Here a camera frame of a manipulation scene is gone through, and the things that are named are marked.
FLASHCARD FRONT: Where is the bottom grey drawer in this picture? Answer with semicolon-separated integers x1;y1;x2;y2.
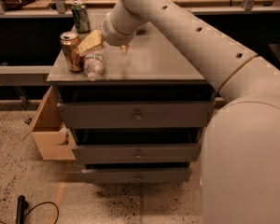
82;167;191;184

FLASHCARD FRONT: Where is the open cardboard box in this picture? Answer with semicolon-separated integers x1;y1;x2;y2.
23;87;76;161

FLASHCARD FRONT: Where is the green soda can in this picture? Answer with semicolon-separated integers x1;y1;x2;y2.
71;0;91;34

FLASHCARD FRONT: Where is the black cylinder tool on floor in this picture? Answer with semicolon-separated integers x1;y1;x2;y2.
16;195;29;224

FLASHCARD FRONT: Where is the black floor cable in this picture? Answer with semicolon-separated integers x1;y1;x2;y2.
0;201;60;224

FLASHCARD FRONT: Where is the orange gold soda can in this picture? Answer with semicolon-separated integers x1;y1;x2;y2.
60;31;83;73

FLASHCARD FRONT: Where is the middle grey drawer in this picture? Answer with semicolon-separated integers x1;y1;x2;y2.
72;144;201;164

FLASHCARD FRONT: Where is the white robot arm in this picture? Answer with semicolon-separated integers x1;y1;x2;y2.
102;0;280;224

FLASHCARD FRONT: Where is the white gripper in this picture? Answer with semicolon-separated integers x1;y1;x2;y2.
78;1;147;55

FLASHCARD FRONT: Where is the grey drawer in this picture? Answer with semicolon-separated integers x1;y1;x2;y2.
57;102;214;129
82;167;191;184
72;144;201;164

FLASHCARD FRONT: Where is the grey drawer cabinet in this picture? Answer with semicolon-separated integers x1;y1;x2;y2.
48;24;216;179

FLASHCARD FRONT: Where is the top grey drawer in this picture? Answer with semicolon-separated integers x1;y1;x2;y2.
57;102;214;129

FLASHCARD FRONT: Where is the clear plastic water bottle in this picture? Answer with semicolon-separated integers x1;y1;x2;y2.
83;51;105;81

